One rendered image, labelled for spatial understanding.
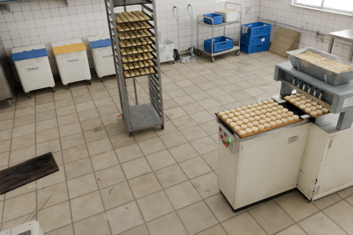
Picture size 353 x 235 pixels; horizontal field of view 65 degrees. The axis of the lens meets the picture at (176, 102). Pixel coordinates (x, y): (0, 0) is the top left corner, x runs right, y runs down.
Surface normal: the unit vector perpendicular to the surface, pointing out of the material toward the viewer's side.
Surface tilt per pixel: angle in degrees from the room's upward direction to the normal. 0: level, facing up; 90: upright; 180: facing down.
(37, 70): 92
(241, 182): 90
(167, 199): 0
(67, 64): 91
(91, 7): 90
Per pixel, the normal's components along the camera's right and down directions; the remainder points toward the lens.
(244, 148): 0.36, 0.43
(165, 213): -0.04, -0.88
